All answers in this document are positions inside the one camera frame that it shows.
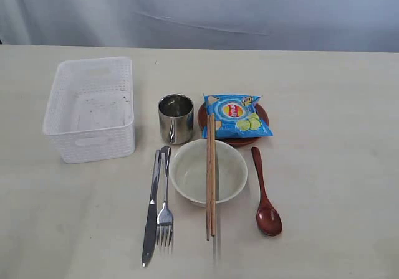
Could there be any white ceramic bowl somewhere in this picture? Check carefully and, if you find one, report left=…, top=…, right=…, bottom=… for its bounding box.
left=170, top=139, right=248, bottom=207

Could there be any brown wooden spoon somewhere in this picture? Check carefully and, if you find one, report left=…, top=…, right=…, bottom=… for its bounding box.
left=251, top=146, right=282, bottom=237

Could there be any steel fork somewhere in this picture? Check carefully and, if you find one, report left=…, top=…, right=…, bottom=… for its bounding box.
left=141, top=150, right=161, bottom=268

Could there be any steel spoon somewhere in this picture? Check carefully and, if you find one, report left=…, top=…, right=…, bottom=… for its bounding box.
left=156, top=146, right=173, bottom=247

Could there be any blue potato chips bag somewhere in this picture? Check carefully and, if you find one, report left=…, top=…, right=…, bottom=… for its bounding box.
left=204, top=94, right=273, bottom=140

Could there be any brown ceramic plate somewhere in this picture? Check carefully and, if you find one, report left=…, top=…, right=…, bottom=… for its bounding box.
left=197, top=103, right=269, bottom=147

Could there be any white woven plastic basket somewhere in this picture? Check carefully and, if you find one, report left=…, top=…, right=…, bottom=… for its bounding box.
left=42, top=57, right=135, bottom=164

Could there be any brown wooden chopstick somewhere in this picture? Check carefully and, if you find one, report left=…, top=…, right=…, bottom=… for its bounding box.
left=206, top=115, right=211, bottom=241
left=210, top=113, right=216, bottom=237

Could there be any shiny steel cup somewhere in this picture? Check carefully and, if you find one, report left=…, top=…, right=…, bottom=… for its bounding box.
left=158, top=94, right=194, bottom=144

